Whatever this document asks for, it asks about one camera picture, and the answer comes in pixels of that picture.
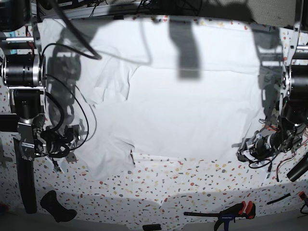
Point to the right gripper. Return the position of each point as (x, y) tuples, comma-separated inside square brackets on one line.
[(57, 146)]

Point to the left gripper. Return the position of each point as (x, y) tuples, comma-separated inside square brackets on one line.
[(260, 150)]

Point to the white T-shirt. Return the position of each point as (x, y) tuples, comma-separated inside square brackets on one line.
[(174, 89)]

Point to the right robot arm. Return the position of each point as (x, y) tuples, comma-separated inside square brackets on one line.
[(24, 75)]

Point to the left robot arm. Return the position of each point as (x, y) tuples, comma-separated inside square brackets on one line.
[(292, 120)]

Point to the long black tube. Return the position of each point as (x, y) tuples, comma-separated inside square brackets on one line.
[(25, 174)]

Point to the black cylinder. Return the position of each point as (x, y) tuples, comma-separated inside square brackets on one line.
[(299, 169)]

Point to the short black rod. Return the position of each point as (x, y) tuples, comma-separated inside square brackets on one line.
[(278, 199)]

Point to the black orange bar clamp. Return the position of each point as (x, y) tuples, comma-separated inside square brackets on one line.
[(240, 210)]

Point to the small red black connector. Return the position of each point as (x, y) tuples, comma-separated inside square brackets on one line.
[(300, 194)]

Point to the black tape strip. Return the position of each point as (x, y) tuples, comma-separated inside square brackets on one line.
[(9, 122)]

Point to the terrazzo patterned tablecloth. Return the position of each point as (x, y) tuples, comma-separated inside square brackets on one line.
[(160, 189)]

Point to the small black rectangular device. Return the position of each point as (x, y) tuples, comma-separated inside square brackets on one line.
[(152, 227)]

